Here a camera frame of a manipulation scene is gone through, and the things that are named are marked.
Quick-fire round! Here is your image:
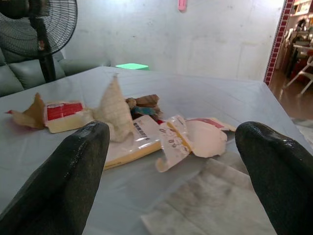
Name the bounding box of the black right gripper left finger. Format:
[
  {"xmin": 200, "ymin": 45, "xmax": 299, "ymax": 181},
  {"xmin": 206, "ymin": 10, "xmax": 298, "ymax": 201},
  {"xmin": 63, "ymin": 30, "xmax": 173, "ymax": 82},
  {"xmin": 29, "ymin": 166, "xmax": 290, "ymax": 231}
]
[{"xmin": 0, "ymin": 120, "xmax": 111, "ymax": 235}]

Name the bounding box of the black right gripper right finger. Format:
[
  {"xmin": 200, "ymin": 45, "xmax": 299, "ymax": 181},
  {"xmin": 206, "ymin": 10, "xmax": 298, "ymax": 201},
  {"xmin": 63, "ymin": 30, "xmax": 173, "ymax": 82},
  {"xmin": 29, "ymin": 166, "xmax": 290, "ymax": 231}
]
[{"xmin": 234, "ymin": 121, "xmax": 313, "ymax": 235}]

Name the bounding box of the brown paper piece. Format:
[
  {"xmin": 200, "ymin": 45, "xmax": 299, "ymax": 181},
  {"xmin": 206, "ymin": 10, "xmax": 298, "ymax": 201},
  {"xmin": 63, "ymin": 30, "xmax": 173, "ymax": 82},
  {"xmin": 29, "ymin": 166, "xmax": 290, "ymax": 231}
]
[{"xmin": 4, "ymin": 92, "xmax": 46, "ymax": 130}]

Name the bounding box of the white tissue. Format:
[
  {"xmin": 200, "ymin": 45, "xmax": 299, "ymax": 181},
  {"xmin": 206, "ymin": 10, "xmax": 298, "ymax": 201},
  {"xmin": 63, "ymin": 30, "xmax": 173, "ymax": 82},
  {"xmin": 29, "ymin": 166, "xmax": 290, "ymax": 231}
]
[{"xmin": 94, "ymin": 73, "xmax": 134, "ymax": 143}]

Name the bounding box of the red cream torn packet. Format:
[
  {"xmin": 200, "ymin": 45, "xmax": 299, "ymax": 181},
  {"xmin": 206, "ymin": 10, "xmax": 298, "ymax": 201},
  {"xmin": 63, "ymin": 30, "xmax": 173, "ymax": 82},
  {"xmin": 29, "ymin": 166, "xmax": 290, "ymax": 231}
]
[{"xmin": 44, "ymin": 99, "xmax": 95, "ymax": 134}]

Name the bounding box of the stained white cloth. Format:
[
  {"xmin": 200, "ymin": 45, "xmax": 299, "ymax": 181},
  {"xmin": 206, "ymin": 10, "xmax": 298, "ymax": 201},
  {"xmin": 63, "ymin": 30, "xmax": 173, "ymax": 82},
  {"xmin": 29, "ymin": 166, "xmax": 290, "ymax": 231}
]
[{"xmin": 140, "ymin": 156, "xmax": 277, "ymax": 235}]

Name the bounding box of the yellow white booklet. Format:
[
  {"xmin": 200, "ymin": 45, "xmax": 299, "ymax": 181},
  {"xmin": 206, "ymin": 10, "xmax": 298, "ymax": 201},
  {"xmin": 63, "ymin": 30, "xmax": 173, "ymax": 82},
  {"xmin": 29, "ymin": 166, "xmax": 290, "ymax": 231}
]
[{"xmin": 104, "ymin": 115, "xmax": 163, "ymax": 171}]

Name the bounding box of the red white flat packet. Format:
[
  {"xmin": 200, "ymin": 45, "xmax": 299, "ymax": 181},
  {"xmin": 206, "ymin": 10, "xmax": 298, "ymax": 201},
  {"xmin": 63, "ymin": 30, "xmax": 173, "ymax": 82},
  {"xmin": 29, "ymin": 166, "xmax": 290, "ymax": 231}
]
[{"xmin": 185, "ymin": 117, "xmax": 237, "ymax": 132}]

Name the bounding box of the torn white wrapper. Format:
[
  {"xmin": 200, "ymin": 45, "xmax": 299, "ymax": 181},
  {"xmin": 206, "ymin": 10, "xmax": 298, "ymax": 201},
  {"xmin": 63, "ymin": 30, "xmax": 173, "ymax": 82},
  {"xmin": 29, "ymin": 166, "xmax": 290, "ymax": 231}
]
[{"xmin": 155, "ymin": 115, "xmax": 227, "ymax": 173}]

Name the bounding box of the teal wrapper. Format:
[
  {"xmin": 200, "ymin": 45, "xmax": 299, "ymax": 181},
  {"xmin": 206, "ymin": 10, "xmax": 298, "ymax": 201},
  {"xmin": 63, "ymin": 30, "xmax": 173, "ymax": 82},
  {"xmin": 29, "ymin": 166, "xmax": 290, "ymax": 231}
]
[{"xmin": 131, "ymin": 106, "xmax": 155, "ymax": 118}]

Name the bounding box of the white folding chair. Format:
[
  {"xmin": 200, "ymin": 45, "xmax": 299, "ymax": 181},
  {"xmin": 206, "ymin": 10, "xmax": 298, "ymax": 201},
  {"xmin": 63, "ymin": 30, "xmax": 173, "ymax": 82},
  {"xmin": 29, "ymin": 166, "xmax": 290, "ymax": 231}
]
[{"xmin": 283, "ymin": 56, "xmax": 313, "ymax": 95}]

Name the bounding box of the grey green sofa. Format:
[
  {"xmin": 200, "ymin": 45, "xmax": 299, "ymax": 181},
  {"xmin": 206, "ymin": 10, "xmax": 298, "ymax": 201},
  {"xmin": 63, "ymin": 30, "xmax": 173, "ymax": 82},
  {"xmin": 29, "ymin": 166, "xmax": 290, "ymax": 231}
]
[{"xmin": 0, "ymin": 47, "xmax": 111, "ymax": 98}]

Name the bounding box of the red patterned door trim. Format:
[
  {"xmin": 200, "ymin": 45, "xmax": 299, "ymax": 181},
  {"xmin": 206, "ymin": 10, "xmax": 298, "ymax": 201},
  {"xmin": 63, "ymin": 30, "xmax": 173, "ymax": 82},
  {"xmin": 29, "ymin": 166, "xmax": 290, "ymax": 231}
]
[{"xmin": 263, "ymin": 0, "xmax": 295, "ymax": 87}]

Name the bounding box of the black standing fan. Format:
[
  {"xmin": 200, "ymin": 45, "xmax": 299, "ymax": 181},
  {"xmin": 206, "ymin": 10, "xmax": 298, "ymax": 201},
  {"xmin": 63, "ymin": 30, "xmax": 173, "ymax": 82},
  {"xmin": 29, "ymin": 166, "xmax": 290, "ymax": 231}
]
[{"xmin": 0, "ymin": 0, "xmax": 78, "ymax": 83}]

